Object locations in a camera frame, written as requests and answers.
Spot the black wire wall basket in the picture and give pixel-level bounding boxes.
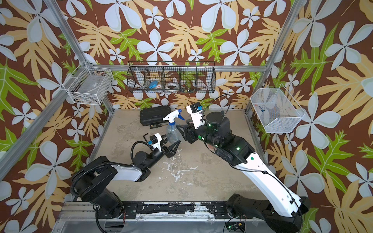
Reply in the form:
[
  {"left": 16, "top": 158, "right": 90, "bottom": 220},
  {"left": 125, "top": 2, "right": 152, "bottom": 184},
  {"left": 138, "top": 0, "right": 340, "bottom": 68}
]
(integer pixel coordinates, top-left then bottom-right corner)
[{"left": 125, "top": 61, "right": 216, "bottom": 93}]

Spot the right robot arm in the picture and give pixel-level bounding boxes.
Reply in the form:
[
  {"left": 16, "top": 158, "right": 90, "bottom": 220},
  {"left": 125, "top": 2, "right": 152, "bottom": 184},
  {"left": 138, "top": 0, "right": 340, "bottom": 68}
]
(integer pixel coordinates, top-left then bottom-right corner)
[{"left": 177, "top": 102, "right": 309, "bottom": 233}]

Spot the black yellow screwdriver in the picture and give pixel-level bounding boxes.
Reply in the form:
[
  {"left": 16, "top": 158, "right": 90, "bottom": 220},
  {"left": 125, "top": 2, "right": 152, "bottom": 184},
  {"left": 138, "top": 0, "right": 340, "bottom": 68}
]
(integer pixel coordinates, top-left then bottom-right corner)
[{"left": 150, "top": 122, "right": 168, "bottom": 129}]

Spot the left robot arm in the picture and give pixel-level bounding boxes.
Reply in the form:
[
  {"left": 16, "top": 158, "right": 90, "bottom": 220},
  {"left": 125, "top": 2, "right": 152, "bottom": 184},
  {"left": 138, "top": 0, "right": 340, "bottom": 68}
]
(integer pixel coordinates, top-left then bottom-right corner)
[{"left": 70, "top": 134, "right": 181, "bottom": 218}]

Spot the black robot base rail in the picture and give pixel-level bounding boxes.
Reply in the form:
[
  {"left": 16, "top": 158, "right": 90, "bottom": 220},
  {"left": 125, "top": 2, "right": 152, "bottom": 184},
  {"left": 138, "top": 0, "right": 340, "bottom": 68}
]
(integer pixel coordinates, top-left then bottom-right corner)
[{"left": 97, "top": 200, "right": 254, "bottom": 219}]

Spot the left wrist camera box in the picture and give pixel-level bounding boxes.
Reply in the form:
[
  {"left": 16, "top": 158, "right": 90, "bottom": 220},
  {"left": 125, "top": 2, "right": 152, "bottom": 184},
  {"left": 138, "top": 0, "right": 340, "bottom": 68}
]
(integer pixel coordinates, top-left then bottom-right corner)
[{"left": 148, "top": 133, "right": 162, "bottom": 151}]

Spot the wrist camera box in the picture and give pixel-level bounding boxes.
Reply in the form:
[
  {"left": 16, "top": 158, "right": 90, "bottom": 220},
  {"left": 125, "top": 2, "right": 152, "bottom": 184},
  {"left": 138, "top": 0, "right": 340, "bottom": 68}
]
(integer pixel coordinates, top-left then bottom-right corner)
[
  {"left": 186, "top": 102, "right": 205, "bottom": 130},
  {"left": 148, "top": 133, "right": 162, "bottom": 151}
]

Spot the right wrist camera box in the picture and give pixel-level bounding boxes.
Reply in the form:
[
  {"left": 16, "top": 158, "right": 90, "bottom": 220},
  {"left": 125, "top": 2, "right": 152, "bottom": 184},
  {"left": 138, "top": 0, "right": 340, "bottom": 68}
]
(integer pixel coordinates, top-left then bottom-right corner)
[{"left": 186, "top": 102, "right": 205, "bottom": 130}]

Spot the blue tape roll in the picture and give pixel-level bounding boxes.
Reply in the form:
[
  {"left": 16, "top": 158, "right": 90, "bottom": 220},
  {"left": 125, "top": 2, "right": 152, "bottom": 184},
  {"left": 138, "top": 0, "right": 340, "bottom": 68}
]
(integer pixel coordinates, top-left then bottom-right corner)
[{"left": 149, "top": 80, "right": 158, "bottom": 89}]

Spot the white tape roll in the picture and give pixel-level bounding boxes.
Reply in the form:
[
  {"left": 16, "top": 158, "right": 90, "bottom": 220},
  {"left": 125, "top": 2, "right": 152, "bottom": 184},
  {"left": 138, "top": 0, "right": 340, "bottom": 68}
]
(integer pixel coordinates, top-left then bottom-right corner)
[{"left": 165, "top": 83, "right": 179, "bottom": 90}]

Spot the white mesh wall basket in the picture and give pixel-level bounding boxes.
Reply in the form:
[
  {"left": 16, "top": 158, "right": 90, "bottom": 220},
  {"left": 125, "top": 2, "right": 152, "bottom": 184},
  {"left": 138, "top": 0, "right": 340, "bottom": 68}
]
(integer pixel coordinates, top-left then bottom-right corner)
[{"left": 250, "top": 85, "right": 306, "bottom": 134}]

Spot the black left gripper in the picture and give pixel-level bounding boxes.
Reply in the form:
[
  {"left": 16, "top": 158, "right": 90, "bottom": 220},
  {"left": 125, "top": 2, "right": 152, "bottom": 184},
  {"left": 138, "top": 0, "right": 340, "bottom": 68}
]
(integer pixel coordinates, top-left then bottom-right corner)
[{"left": 146, "top": 132, "right": 177, "bottom": 170}]

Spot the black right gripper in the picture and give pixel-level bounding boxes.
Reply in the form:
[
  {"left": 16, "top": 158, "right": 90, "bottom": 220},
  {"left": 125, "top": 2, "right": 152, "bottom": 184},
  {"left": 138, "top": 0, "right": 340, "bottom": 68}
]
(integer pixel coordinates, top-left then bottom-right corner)
[{"left": 177, "top": 119, "right": 224, "bottom": 151}]

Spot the clear blue spray bottle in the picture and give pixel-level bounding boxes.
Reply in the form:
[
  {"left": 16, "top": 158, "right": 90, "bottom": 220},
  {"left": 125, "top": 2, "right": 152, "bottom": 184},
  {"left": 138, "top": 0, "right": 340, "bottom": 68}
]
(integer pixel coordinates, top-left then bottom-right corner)
[{"left": 166, "top": 122, "right": 182, "bottom": 144}]

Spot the white wire wall basket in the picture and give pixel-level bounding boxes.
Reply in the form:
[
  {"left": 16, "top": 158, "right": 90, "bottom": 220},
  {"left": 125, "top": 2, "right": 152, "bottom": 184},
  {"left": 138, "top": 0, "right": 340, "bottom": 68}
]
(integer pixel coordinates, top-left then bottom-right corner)
[{"left": 64, "top": 62, "right": 114, "bottom": 105}]

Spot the black plastic tool case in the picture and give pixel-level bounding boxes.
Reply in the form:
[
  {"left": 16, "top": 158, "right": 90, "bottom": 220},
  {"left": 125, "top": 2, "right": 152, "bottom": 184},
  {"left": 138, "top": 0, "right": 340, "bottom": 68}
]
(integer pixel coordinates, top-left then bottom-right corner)
[{"left": 139, "top": 106, "right": 171, "bottom": 126}]

